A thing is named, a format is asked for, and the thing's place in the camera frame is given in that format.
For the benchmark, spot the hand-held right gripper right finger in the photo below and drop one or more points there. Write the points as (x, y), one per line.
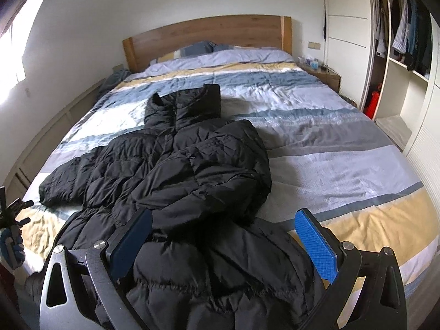
(316, 240)

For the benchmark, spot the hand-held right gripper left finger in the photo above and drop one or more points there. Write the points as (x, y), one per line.
(132, 239)

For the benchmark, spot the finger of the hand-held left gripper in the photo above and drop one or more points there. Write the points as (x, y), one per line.
(23, 221)
(22, 206)

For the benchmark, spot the black puffer jacket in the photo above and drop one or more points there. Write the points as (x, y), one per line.
(206, 165)

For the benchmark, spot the row of hanging clothes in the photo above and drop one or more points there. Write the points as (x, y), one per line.
(402, 31)

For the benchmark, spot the person's left hand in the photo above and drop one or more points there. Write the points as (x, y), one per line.
(5, 244)

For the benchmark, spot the bed with striped sheet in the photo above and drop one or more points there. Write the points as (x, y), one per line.
(326, 151)

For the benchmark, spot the folded pale bedding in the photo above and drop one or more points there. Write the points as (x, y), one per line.
(393, 129)

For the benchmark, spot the red object in wardrobe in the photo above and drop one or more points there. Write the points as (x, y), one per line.
(373, 106)

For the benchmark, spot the window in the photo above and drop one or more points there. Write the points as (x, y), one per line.
(13, 51)

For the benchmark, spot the blue-grey cloth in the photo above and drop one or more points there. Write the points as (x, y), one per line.
(115, 80)

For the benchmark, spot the wooden nightstand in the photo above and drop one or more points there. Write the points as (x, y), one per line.
(326, 77)

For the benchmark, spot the small blue white containers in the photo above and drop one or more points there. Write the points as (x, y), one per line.
(312, 63)

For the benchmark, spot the striped pillow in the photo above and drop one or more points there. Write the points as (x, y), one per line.
(196, 48)

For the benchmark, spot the grey-blue pillow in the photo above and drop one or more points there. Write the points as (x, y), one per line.
(228, 46)

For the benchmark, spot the wooden bed headboard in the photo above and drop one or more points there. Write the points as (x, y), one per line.
(206, 32)

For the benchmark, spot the white wardrobe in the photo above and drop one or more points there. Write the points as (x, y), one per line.
(347, 7)

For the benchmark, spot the low beige wall cabinet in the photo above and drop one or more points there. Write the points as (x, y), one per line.
(51, 127)

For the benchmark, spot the beige wall switch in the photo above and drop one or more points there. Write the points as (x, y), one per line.
(313, 45)

